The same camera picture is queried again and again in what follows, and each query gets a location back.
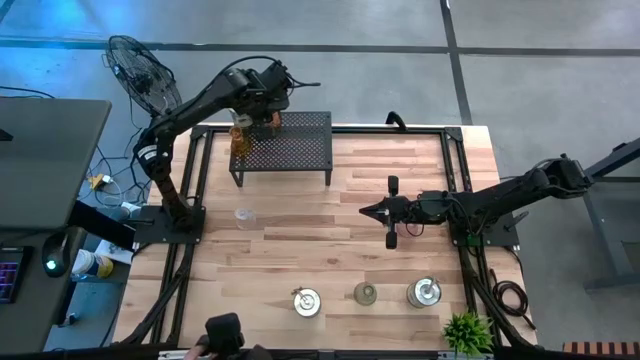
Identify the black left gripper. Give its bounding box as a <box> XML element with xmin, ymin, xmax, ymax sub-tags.
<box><xmin>238</xmin><ymin>82</ymin><xmax>292</xmax><ymax>137</ymax></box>

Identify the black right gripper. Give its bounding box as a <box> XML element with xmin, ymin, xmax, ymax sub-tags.
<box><xmin>358</xmin><ymin>175</ymin><xmax>422</xmax><ymax>250</ymax></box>

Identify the amber glass candlestick holder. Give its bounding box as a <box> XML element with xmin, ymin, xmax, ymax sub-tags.
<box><xmin>228</xmin><ymin>124</ymin><xmax>252</xmax><ymax>157</ymax></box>

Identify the pink glass candlestick holder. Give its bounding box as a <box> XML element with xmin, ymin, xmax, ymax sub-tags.
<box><xmin>397</xmin><ymin>221</ymin><xmax>426</xmax><ymax>240</ymax></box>

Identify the silver candle tin green label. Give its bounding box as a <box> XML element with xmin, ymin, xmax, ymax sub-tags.
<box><xmin>405</xmin><ymin>275</ymin><xmax>443</xmax><ymax>310</ymax></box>

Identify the clear glass candlestick holder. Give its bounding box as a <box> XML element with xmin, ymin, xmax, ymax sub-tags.
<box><xmin>233</xmin><ymin>207</ymin><xmax>258</xmax><ymax>232</ymax></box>

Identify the silver candle tin purple label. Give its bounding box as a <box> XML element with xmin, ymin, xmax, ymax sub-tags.
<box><xmin>291</xmin><ymin>286</ymin><xmax>323</xmax><ymax>319</ymax></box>

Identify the black perforated metal shelf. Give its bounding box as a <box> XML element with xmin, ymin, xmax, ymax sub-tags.
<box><xmin>228</xmin><ymin>110</ymin><xmax>335</xmax><ymax>189</ymax></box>

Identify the black floor fan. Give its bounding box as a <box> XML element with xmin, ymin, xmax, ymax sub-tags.
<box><xmin>104</xmin><ymin>34</ymin><xmax>184</xmax><ymax>132</ymax></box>

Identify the green potted plant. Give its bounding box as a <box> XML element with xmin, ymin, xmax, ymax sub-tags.
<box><xmin>441</xmin><ymin>310</ymin><xmax>495</xmax><ymax>357</ymax></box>

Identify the yellow white power adapter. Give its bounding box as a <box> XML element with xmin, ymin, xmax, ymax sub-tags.
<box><xmin>88</xmin><ymin>173</ymin><xmax>114</xmax><ymax>191</ymax></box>

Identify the white paper sheet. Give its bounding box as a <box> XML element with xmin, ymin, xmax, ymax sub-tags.
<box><xmin>94</xmin><ymin>239</ymin><xmax>134</xmax><ymax>265</ymax></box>

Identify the black metal stand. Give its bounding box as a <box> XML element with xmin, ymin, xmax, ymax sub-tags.
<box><xmin>552</xmin><ymin>137</ymin><xmax>640</xmax><ymax>291</ymax></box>

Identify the white yellow wipes canister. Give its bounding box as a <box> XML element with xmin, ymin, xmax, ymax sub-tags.
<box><xmin>71</xmin><ymin>248</ymin><xmax>115</xmax><ymax>280</ymax></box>

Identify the grey desk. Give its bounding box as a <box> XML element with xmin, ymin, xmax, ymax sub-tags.
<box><xmin>0</xmin><ymin>97</ymin><xmax>113</xmax><ymax>355</ymax></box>

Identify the person's hand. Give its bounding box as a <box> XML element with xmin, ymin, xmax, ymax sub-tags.
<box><xmin>182</xmin><ymin>344</ymin><xmax>211</xmax><ymax>360</ymax></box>

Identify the silver aluminium bar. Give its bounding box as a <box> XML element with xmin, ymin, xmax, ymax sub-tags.
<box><xmin>158</xmin><ymin>349</ymin><xmax>216</xmax><ymax>360</ymax></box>

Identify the black computer mouse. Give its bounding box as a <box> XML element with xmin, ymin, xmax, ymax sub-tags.
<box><xmin>40</xmin><ymin>233</ymin><xmax>72</xmax><ymax>279</ymax></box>

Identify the red black striped mat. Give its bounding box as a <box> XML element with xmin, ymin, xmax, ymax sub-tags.
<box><xmin>562</xmin><ymin>341</ymin><xmax>640</xmax><ymax>357</ymax></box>

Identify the black keyboard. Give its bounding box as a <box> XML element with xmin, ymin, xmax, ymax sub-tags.
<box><xmin>0</xmin><ymin>245</ymin><xmax>26</xmax><ymax>305</ymax></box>

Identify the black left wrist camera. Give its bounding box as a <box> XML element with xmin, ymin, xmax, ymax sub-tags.
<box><xmin>257</xmin><ymin>60</ymin><xmax>294</xmax><ymax>99</ymax></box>

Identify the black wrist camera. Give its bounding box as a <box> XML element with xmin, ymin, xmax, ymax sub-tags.
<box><xmin>418</xmin><ymin>189</ymin><xmax>451</xmax><ymax>210</ymax></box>
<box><xmin>257</xmin><ymin>60</ymin><xmax>294</xmax><ymax>99</ymax></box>

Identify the black left wrist camera cable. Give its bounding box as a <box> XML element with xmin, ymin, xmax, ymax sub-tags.
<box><xmin>214</xmin><ymin>54</ymin><xmax>322</xmax><ymax>91</ymax></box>

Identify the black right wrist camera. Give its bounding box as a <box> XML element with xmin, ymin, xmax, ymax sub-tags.
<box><xmin>418</xmin><ymin>189</ymin><xmax>451</xmax><ymax>210</ymax></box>

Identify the black floor cable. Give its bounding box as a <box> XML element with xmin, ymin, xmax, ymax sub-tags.
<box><xmin>84</xmin><ymin>112</ymin><xmax>152</xmax><ymax>209</ymax></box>

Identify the black coiled cable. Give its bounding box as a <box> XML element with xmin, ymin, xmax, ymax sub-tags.
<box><xmin>491</xmin><ymin>269</ymin><xmax>537</xmax><ymax>331</ymax></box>

